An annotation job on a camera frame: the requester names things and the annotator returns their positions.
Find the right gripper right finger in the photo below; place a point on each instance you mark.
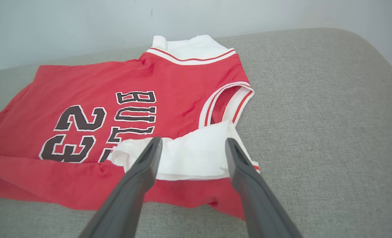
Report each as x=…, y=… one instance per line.
x=262, y=211

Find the red white basketball jersey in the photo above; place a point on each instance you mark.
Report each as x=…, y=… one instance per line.
x=83, y=82

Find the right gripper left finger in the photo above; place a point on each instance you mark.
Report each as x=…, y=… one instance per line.
x=126, y=205

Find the grey fabric sofa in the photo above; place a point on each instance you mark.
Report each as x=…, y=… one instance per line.
x=314, y=132

